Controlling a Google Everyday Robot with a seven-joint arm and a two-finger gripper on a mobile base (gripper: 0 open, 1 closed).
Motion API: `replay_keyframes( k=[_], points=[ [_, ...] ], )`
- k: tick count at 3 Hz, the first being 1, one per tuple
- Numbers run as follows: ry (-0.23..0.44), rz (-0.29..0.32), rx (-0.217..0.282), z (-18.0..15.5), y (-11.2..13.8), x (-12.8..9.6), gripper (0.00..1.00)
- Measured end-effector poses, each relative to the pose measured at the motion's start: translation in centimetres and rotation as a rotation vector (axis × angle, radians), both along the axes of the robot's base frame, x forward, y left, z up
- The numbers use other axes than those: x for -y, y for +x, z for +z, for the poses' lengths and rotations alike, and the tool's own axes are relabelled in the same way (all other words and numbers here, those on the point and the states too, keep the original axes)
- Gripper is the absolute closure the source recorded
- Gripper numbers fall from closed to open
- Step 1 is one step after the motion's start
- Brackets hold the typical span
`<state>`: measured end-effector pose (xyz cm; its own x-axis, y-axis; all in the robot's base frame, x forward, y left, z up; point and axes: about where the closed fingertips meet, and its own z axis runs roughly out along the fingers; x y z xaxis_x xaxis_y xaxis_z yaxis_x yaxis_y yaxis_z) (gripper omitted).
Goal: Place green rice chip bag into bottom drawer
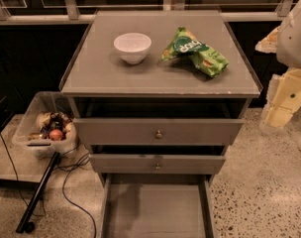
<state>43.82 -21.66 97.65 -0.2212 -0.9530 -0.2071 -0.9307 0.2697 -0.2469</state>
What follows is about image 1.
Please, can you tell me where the grey drawer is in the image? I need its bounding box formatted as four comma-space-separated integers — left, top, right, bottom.
90, 146, 226, 175
74, 97, 243, 146
98, 174, 217, 238

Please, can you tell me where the white ceramic bowl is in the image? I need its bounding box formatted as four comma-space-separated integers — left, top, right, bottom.
113, 33, 151, 64

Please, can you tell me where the grey bottom drawer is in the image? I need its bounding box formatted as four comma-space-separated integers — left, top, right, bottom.
98, 174, 217, 238

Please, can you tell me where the black thin cable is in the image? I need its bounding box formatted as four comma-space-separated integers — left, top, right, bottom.
0, 132, 46, 218

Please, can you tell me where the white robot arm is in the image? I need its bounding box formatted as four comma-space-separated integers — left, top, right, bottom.
255, 0, 301, 132

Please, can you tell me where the grey top drawer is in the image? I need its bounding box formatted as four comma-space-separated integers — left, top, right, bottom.
74, 97, 243, 146

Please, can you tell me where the brass top drawer knob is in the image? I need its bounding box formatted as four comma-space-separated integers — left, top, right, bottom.
155, 130, 163, 139

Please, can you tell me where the grey middle drawer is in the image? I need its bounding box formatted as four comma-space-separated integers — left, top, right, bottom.
90, 146, 226, 175

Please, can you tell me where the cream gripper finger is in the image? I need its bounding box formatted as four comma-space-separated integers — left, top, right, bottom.
255, 27, 279, 54
259, 67, 301, 133

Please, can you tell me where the red apple in bin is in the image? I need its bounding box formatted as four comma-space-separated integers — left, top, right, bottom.
50, 129, 63, 141

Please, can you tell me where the grey drawer cabinet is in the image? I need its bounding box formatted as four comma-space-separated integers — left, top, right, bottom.
58, 9, 263, 238

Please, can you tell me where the green rice chip bag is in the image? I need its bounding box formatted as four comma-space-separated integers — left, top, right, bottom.
161, 27, 229, 78

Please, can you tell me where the clear plastic storage bin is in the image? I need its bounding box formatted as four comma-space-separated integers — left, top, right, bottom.
12, 91, 78, 158

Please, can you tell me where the white metal railing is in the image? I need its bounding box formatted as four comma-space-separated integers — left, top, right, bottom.
0, 0, 301, 27

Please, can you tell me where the black metal stand leg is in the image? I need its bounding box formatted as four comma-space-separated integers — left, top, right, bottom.
16, 152, 60, 233

